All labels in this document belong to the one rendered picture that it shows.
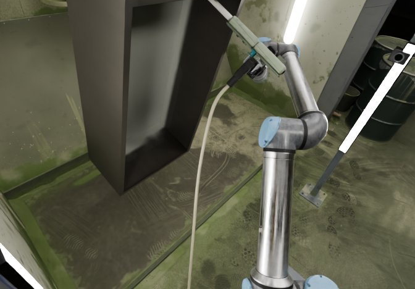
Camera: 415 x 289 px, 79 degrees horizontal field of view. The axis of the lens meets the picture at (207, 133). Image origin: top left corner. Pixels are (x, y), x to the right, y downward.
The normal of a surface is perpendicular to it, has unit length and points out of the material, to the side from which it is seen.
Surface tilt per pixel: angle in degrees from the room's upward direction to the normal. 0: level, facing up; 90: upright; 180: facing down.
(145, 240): 0
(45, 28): 57
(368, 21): 90
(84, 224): 0
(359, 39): 90
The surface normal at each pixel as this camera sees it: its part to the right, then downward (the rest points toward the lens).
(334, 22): -0.68, 0.43
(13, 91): 0.67, 0.03
